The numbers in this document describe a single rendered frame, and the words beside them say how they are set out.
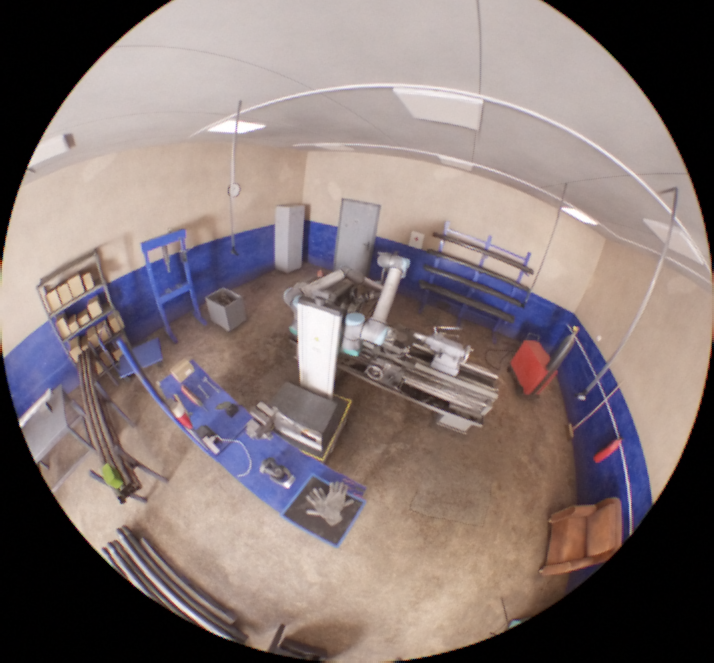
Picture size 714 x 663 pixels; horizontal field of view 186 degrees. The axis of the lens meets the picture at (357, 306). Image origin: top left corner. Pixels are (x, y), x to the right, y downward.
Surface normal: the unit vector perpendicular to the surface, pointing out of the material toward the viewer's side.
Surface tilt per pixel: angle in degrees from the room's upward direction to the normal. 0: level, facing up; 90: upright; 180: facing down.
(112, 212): 90
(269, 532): 0
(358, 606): 0
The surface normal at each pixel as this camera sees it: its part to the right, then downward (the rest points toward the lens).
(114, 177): 0.88, 0.35
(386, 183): -0.45, 0.42
